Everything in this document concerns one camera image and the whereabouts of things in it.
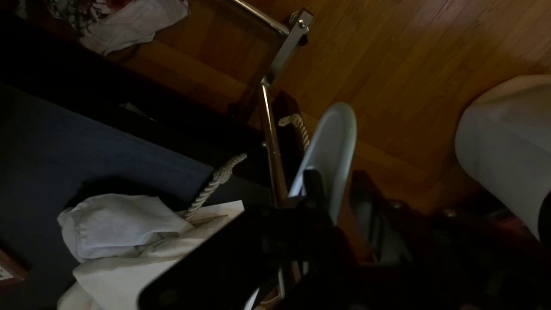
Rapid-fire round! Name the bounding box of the white waste bin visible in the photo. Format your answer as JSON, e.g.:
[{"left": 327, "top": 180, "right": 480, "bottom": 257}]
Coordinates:
[{"left": 454, "top": 75, "right": 551, "bottom": 242}]

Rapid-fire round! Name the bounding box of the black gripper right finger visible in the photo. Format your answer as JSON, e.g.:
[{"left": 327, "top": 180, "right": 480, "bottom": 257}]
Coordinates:
[{"left": 285, "top": 209, "right": 551, "bottom": 310}]

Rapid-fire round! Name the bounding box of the white folded cloth pile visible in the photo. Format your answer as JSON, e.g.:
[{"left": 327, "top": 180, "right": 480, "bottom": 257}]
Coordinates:
[{"left": 55, "top": 192, "right": 249, "bottom": 310}]

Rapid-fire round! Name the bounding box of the white crumpled cloth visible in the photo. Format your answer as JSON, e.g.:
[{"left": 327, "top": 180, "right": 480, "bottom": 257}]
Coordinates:
[{"left": 15, "top": 0, "right": 191, "bottom": 57}]

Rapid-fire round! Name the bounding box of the chrome clothes rack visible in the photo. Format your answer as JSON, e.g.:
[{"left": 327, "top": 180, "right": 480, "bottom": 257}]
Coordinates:
[{"left": 230, "top": 0, "right": 316, "bottom": 211}]

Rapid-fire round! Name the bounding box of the white rope handle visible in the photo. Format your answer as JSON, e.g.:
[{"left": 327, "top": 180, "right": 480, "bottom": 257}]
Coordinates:
[
  {"left": 277, "top": 112, "right": 311, "bottom": 150},
  {"left": 180, "top": 152, "right": 249, "bottom": 221}
]

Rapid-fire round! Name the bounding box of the dark blue rug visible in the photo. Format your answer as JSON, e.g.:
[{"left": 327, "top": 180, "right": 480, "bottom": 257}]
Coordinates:
[{"left": 0, "top": 83, "right": 217, "bottom": 310}]

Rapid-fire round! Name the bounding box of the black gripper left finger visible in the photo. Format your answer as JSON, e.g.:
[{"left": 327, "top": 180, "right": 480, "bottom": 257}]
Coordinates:
[{"left": 136, "top": 168, "right": 347, "bottom": 310}]

